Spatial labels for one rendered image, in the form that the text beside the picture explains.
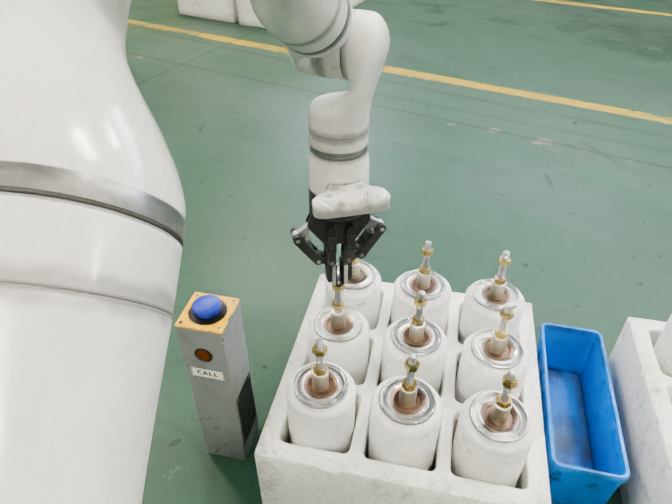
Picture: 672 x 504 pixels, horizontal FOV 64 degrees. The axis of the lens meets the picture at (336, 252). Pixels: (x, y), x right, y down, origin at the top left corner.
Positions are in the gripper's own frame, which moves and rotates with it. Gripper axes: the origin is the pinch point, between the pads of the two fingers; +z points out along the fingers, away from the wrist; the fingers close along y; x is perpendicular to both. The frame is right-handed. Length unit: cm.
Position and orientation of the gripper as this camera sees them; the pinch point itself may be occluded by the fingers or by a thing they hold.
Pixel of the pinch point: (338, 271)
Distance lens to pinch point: 76.1
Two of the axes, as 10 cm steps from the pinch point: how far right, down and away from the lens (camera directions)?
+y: -9.7, 1.5, -1.9
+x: 2.4, 6.0, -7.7
